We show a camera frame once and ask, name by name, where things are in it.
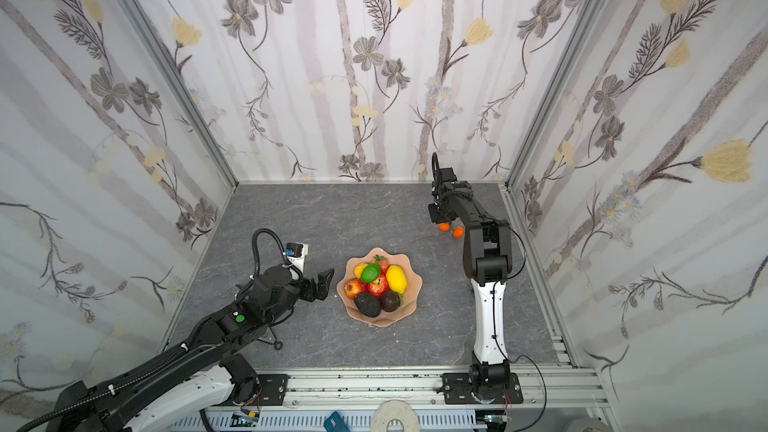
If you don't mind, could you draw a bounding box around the red yellow fake peach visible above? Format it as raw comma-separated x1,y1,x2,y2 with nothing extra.
344,279,367,300

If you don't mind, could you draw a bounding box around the yellow fake lemon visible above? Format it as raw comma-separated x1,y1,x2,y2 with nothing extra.
353,263,368,278
385,265,408,294

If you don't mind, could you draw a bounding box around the dark fake avocado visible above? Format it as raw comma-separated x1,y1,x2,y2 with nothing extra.
354,292,382,318

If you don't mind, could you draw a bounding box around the green fake lime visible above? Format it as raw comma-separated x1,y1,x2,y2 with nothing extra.
360,263,381,284

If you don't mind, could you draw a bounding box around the magenta fake dragon fruit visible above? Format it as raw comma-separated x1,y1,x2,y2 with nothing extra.
367,275,389,298

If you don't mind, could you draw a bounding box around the dark brown round fruit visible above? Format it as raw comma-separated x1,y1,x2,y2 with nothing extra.
379,290,401,313

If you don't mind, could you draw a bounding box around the pink scalloped fruit bowl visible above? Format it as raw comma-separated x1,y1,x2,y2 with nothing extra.
337,247,423,327

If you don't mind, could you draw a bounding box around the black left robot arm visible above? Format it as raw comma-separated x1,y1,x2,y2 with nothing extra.
20,264,334,431

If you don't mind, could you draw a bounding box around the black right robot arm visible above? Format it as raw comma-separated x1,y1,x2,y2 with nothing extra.
428,153,519,403

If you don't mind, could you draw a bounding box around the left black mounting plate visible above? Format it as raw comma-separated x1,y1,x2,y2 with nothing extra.
233,374,289,409

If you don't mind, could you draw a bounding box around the black mounting plate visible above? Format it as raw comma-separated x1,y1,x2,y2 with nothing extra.
438,373,524,406
233,374,289,409

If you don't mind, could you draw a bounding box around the white tape roll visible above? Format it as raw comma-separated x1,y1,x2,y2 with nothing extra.
370,400,421,432

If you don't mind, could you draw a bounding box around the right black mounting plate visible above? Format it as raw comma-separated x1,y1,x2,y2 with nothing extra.
438,373,524,406

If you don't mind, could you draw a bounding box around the black corrugated left cable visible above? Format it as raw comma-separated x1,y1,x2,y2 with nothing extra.
250,227,289,280

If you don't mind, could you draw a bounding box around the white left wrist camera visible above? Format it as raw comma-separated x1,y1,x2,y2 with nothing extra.
284,242,309,274

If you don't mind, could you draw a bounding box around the blue tool handle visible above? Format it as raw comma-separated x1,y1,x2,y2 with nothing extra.
323,411,350,432

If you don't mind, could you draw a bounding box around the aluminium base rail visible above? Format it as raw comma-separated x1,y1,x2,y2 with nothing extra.
107,365,619,432

